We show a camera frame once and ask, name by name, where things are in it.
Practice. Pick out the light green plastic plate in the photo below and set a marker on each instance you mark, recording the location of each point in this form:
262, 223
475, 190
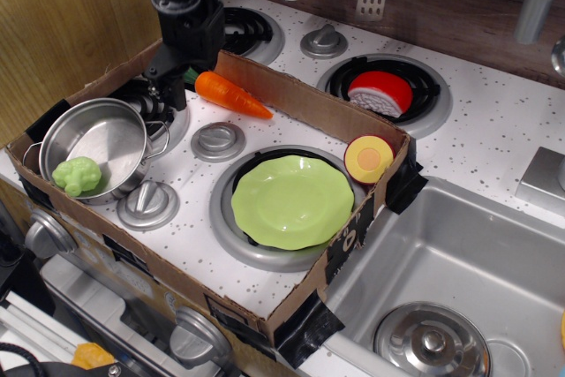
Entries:
292, 202

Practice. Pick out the silver stove knob middle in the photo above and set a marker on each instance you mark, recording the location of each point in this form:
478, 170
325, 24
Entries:
218, 142

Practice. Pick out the yellow object bottom left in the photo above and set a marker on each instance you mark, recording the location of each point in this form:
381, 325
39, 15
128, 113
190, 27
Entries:
91, 355

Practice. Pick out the silver stove knob back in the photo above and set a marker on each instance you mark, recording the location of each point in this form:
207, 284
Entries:
324, 43

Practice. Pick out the front left black burner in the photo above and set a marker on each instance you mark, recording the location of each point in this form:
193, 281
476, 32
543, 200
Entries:
161, 119

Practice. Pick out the orange toy carrot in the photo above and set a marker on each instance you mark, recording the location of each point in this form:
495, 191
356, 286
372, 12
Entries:
216, 89

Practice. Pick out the silver oven knob right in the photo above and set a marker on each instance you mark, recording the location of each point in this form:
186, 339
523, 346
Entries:
195, 340

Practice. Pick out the black burner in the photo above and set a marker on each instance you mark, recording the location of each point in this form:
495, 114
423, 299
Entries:
252, 34
432, 101
161, 119

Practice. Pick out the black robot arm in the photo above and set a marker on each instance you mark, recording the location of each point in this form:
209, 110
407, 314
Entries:
192, 37

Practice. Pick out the silver oven knob left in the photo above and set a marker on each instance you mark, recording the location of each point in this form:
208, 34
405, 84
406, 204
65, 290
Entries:
46, 237

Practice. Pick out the yellow red toy fruit half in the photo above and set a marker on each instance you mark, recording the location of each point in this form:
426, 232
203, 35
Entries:
367, 157

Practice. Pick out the small steel pot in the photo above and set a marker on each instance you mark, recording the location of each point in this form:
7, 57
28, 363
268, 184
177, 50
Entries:
111, 133

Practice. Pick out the silver oven knob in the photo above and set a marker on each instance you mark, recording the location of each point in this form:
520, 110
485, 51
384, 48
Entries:
195, 340
46, 237

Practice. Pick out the red toy cheese wedge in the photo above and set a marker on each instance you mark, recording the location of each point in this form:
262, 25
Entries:
381, 92

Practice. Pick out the silver faucet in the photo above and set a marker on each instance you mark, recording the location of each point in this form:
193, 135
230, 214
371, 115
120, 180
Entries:
535, 22

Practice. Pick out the green toy broccoli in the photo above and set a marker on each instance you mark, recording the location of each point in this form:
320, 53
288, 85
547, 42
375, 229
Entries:
78, 175

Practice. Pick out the silver stove knob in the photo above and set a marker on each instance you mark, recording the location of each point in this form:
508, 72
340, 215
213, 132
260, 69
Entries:
148, 207
218, 142
324, 43

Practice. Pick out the back right black burner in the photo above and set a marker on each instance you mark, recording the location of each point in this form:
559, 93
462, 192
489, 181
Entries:
432, 101

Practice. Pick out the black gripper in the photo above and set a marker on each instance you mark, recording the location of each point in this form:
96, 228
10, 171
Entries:
192, 36

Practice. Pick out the steel sink basin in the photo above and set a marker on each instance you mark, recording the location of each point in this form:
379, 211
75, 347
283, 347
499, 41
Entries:
501, 269

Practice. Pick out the steel pot lid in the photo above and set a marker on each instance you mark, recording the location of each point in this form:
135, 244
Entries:
426, 339

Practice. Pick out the back left black burner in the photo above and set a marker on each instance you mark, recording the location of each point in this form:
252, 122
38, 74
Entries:
252, 34

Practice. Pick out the silver stove knob front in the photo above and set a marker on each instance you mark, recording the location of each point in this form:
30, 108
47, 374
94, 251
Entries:
148, 207

